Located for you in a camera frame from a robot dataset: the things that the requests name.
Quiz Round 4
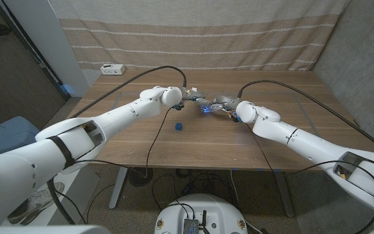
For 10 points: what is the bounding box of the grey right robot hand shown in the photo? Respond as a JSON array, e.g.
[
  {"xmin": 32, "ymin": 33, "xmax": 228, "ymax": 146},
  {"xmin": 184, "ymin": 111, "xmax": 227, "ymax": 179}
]
[{"xmin": 201, "ymin": 94, "xmax": 242, "ymax": 114}]

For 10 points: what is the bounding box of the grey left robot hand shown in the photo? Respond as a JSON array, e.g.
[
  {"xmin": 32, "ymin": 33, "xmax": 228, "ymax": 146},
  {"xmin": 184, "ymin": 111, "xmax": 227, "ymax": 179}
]
[{"xmin": 182, "ymin": 86, "xmax": 212, "ymax": 107}]

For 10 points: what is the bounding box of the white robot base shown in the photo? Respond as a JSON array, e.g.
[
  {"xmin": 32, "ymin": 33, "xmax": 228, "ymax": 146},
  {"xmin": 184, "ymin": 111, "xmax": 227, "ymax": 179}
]
[{"xmin": 154, "ymin": 194, "xmax": 249, "ymax": 234}]

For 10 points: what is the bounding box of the beige striped curtain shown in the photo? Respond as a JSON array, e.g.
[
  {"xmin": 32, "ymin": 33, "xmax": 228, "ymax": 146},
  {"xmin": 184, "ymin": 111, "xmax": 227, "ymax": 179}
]
[{"xmin": 49, "ymin": 0, "xmax": 350, "ymax": 72}]

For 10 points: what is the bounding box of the white power strip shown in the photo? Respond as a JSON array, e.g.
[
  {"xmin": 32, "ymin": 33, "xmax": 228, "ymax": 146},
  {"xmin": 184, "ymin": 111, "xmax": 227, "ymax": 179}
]
[{"xmin": 100, "ymin": 63, "xmax": 126, "ymax": 76}]

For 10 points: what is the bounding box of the round black floor fan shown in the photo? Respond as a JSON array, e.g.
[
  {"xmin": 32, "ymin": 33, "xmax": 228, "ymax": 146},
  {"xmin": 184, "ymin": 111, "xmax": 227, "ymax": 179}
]
[{"xmin": 127, "ymin": 166, "xmax": 154, "ymax": 188}]

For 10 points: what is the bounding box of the grey table leg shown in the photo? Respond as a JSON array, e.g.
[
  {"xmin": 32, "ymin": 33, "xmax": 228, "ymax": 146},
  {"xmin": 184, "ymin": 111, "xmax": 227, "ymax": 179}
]
[{"xmin": 273, "ymin": 171, "xmax": 295, "ymax": 218}]

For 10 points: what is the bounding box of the white table leg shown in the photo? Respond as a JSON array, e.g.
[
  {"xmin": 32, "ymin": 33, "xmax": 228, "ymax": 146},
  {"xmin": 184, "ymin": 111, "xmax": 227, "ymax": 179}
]
[{"xmin": 108, "ymin": 166, "xmax": 129, "ymax": 209}]

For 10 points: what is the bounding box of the grey electronics box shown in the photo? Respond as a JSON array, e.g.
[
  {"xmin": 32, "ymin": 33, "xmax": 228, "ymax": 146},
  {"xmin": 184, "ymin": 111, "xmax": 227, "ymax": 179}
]
[{"xmin": 182, "ymin": 218, "xmax": 200, "ymax": 234}]

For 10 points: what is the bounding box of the white pillar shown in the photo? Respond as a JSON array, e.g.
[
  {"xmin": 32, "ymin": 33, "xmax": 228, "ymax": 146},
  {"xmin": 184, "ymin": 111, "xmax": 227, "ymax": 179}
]
[{"xmin": 3, "ymin": 0, "xmax": 90, "ymax": 98}]

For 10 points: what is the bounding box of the white sneaker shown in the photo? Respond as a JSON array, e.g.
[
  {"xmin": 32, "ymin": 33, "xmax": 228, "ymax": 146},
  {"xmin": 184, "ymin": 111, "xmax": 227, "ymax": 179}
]
[{"xmin": 7, "ymin": 181, "xmax": 65, "ymax": 226}]

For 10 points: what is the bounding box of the white robot torso edge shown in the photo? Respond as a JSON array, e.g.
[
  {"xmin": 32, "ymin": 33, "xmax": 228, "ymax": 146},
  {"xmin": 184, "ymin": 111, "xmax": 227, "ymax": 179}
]
[{"xmin": 0, "ymin": 224, "xmax": 112, "ymax": 234}]

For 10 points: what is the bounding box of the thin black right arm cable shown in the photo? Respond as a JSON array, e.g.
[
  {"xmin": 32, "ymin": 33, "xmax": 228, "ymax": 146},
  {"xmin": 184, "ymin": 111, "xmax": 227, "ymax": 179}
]
[{"xmin": 244, "ymin": 122, "xmax": 374, "ymax": 234}]

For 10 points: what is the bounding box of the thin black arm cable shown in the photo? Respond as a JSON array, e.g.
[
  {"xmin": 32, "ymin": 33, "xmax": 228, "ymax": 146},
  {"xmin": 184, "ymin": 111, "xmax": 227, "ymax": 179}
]
[
  {"xmin": 244, "ymin": 122, "xmax": 374, "ymax": 234},
  {"xmin": 56, "ymin": 107, "xmax": 175, "ymax": 225}
]

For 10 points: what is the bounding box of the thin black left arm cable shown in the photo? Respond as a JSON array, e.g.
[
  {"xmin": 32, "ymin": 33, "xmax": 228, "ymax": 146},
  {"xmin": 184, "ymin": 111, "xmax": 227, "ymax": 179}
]
[{"xmin": 56, "ymin": 107, "xmax": 175, "ymax": 225}]

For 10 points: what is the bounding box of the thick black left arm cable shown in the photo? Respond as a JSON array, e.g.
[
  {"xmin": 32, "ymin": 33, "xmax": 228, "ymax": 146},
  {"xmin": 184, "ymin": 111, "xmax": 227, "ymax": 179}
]
[{"xmin": 45, "ymin": 65, "xmax": 188, "ymax": 226}]

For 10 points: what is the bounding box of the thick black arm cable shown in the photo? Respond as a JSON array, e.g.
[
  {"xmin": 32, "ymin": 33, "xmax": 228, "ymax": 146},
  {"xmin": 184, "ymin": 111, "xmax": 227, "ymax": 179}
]
[
  {"xmin": 45, "ymin": 65, "xmax": 188, "ymax": 226},
  {"xmin": 238, "ymin": 79, "xmax": 374, "ymax": 159}
]

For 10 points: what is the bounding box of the black floor cable tangle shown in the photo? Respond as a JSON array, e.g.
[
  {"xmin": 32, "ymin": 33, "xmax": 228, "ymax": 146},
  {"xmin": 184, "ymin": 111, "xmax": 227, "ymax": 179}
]
[{"xmin": 151, "ymin": 168, "xmax": 240, "ymax": 212}]

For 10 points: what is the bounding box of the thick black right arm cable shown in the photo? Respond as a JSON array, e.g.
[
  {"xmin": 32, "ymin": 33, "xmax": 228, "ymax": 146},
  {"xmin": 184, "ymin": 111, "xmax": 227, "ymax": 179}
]
[{"xmin": 238, "ymin": 79, "xmax": 374, "ymax": 159}]

